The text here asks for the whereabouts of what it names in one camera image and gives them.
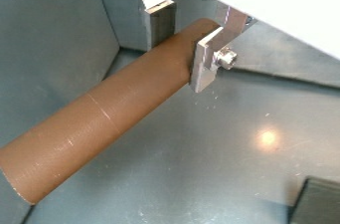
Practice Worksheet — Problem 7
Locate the brown oval cylinder peg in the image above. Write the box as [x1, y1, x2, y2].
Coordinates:
[0, 19, 217, 204]

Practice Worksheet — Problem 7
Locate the black curved fixture cradle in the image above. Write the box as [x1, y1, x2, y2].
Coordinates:
[288, 176, 340, 224]

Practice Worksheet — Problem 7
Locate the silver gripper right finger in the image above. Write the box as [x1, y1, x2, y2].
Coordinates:
[189, 3, 253, 93]

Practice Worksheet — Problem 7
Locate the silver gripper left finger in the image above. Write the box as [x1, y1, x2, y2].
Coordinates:
[141, 0, 176, 50]

